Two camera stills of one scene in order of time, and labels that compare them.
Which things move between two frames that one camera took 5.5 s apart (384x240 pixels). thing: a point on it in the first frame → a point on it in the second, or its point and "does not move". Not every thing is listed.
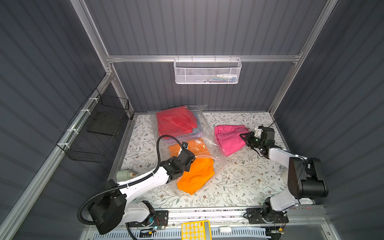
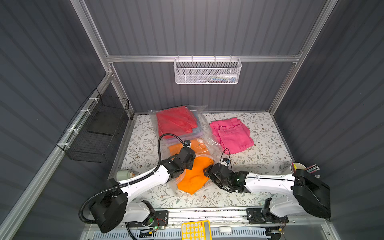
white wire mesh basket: x=207 y=70 does not move
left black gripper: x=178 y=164 does not move
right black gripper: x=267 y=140 → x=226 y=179
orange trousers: x=202 y=168 does not move
